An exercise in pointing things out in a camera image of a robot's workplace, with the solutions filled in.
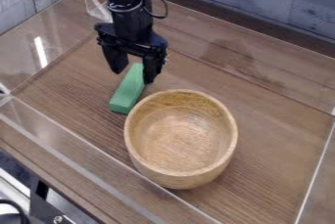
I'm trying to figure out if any green rectangular block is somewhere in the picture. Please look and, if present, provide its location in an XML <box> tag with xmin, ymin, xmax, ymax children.
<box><xmin>108</xmin><ymin>64</ymin><xmax>144</xmax><ymax>114</ymax></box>

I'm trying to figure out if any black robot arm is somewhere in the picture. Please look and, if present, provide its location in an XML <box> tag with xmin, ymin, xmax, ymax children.
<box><xmin>93</xmin><ymin>0</ymin><xmax>167</xmax><ymax>84</ymax></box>

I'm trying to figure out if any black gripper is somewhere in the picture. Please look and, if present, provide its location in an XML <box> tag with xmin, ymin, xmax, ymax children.
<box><xmin>93</xmin><ymin>0</ymin><xmax>167</xmax><ymax>84</ymax></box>

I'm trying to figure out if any black cable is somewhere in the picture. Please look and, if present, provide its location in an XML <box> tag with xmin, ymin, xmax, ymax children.
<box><xmin>0</xmin><ymin>199</ymin><xmax>30</xmax><ymax>224</ymax></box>

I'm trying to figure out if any clear acrylic enclosure wall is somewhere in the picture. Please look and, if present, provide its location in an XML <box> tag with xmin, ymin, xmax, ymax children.
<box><xmin>0</xmin><ymin>0</ymin><xmax>335</xmax><ymax>224</ymax></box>

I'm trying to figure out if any clear acrylic corner bracket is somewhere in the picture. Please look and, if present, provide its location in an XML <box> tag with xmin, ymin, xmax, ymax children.
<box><xmin>84</xmin><ymin>0</ymin><xmax>112</xmax><ymax>22</ymax></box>

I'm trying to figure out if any black table leg bracket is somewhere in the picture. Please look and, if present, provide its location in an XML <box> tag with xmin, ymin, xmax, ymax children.
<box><xmin>28</xmin><ymin>179</ymin><xmax>76</xmax><ymax>224</ymax></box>

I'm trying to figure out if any round wooden bowl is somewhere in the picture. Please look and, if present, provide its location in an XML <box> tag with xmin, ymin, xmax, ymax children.
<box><xmin>124</xmin><ymin>89</ymin><xmax>238</xmax><ymax>190</ymax></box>

